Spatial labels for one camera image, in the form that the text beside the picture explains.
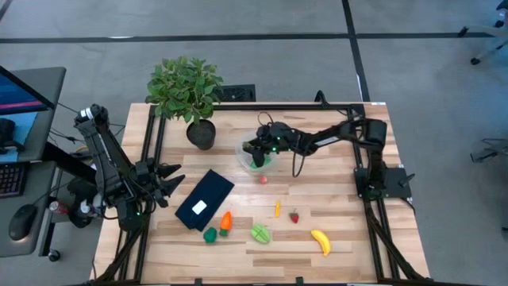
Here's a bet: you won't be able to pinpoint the dark blue folded cloth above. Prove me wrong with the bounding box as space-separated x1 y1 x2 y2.
175 169 235 232

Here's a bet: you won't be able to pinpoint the thin black desk cables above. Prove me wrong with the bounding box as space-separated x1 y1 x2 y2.
49 101 126 145

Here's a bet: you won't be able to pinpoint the black floor box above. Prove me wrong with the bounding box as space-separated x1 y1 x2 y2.
219 83 257 103

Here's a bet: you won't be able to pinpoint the black computer mouse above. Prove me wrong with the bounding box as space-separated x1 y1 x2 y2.
8 203 38 242

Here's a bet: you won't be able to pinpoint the grey office desk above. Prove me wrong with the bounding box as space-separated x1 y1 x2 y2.
0 66 67 257

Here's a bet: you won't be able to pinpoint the black aluminium table frame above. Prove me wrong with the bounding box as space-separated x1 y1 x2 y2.
91 102 436 286

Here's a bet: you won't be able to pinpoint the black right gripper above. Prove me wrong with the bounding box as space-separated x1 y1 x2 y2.
242 121 305 168

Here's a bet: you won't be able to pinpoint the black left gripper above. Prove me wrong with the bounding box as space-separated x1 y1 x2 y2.
133 158 187 209

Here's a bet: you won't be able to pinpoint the green plant in black pot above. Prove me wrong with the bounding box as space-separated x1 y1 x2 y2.
145 56 224 151

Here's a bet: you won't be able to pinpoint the computer monitor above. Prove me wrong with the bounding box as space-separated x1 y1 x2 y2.
0 66 56 164

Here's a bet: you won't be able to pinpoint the orange toy carrot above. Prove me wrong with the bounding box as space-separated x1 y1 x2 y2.
218 211 233 238

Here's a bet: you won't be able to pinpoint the yellow toy banana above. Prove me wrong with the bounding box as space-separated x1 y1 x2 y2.
310 229 332 257

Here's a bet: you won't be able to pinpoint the black keyboard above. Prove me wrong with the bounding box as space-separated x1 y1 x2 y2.
0 163 27 199

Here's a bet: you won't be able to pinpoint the black cable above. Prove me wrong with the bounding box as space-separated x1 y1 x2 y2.
314 90 366 120

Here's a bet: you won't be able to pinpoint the clear plastic tupperware container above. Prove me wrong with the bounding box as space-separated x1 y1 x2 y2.
234 129 282 175

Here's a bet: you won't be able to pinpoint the red soda can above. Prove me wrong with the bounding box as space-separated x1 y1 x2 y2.
48 200 71 216

